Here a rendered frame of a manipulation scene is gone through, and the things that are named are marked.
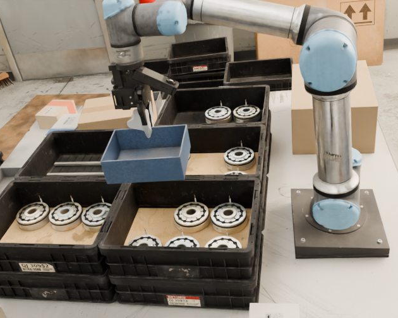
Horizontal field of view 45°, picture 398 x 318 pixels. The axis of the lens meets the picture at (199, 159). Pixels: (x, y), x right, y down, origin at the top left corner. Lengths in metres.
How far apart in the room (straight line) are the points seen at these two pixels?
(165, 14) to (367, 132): 0.99
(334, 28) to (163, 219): 0.74
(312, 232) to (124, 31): 0.79
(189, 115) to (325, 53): 1.01
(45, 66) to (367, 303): 4.09
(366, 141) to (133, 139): 0.92
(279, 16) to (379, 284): 0.76
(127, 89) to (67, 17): 3.47
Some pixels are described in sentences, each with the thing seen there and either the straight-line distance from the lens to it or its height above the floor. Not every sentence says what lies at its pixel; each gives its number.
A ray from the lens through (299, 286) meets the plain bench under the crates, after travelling 1.40.
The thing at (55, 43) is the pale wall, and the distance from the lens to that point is 4.81.
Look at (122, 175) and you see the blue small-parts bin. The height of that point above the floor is 1.09.
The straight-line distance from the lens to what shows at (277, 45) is 4.19.
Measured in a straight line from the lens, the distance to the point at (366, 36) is 4.26.
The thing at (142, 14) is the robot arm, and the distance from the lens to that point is 1.15.
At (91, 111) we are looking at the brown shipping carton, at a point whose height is 0.86.
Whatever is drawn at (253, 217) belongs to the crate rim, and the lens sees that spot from 1.26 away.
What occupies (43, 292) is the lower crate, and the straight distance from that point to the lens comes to 1.50.
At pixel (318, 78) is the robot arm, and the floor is 1.30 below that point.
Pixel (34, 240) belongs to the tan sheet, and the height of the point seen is 0.83.
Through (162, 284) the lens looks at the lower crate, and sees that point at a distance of 1.31.
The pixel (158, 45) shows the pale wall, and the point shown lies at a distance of 4.56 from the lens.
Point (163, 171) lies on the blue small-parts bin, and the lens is 1.18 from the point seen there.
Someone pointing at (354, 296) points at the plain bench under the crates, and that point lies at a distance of 1.39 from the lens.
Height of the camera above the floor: 1.76
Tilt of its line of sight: 34 degrees down
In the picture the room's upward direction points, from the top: 9 degrees counter-clockwise
